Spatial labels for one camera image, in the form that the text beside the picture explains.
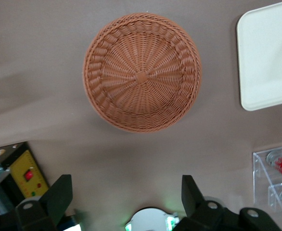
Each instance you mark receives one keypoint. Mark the cream rectangular tray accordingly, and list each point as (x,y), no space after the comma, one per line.
(263,60)

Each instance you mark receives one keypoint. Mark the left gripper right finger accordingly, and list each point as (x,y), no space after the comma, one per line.
(194,202)

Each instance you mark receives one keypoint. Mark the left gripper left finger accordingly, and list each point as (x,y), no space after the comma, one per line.
(56,199)

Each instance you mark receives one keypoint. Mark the black hot dog warmer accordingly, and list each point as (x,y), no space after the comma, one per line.
(28,168)

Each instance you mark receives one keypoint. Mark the round brown wicker basket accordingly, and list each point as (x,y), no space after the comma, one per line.
(141,77)

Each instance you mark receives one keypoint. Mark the clear acrylic bottle rack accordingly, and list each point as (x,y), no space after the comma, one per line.
(260,183)

